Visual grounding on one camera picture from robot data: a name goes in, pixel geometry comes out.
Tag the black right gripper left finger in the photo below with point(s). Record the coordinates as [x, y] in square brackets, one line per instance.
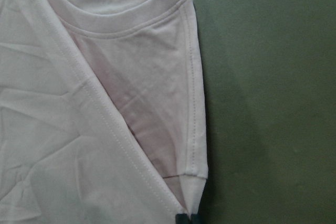
[182, 219]

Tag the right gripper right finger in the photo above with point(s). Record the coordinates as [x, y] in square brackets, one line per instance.
[196, 219]

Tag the pink Snoopy t-shirt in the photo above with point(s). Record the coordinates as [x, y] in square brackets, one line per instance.
[102, 111]

